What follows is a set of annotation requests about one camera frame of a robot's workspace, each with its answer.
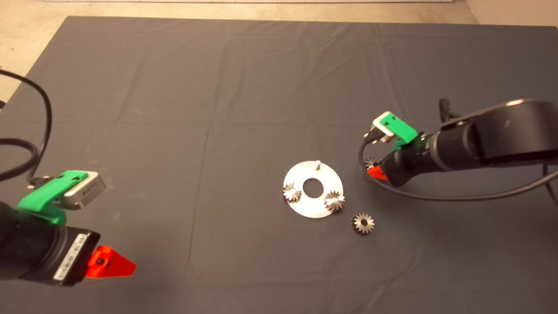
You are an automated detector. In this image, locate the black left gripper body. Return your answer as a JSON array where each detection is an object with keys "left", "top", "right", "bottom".
[{"left": 27, "top": 223, "right": 101, "bottom": 287}]

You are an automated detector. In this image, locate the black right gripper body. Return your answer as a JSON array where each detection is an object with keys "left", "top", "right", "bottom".
[{"left": 379, "top": 136, "right": 436, "bottom": 187}]

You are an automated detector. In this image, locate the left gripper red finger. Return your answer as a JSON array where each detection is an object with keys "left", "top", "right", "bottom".
[{"left": 86, "top": 246, "right": 136, "bottom": 279}]

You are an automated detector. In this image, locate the small steel gear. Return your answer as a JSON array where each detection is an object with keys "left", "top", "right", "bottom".
[
  {"left": 323, "top": 190, "right": 346, "bottom": 213},
  {"left": 351, "top": 212, "right": 375, "bottom": 235},
  {"left": 283, "top": 183, "right": 302, "bottom": 204}
]

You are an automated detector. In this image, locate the round metal plate with pins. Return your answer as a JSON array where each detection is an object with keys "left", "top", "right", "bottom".
[{"left": 283, "top": 160, "right": 344, "bottom": 218}]

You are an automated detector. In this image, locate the dark grey table cloth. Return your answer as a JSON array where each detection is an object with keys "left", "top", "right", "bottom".
[{"left": 0, "top": 16, "right": 558, "bottom": 314}]

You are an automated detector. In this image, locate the green right camera mount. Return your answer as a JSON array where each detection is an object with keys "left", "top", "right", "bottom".
[{"left": 378, "top": 113, "right": 420, "bottom": 151}]

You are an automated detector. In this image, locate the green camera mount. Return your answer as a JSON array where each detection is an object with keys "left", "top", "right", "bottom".
[
  {"left": 17, "top": 170, "right": 89, "bottom": 225},
  {"left": 378, "top": 113, "right": 420, "bottom": 151}
]

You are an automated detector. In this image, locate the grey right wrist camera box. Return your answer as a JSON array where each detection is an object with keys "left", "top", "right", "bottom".
[{"left": 370, "top": 112, "right": 395, "bottom": 143}]

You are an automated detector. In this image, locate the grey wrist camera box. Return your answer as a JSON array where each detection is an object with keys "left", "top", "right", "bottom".
[
  {"left": 61, "top": 171, "right": 107, "bottom": 211},
  {"left": 370, "top": 112, "right": 395, "bottom": 143}
]

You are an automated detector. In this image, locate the black right camera cable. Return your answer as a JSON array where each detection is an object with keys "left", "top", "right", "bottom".
[{"left": 358, "top": 133, "right": 558, "bottom": 202}]

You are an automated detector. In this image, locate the green left camera mount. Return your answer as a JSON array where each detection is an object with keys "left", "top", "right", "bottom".
[{"left": 17, "top": 170, "right": 89, "bottom": 225}]

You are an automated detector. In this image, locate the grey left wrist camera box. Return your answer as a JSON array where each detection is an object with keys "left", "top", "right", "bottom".
[{"left": 61, "top": 171, "right": 107, "bottom": 211}]

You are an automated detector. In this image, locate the thick black corrugated cable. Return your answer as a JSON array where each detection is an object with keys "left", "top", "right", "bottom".
[{"left": 0, "top": 138, "right": 40, "bottom": 181}]

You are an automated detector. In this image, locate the thin black left camera cable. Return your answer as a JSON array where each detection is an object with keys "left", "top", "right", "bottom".
[{"left": 0, "top": 70, "right": 53, "bottom": 184}]

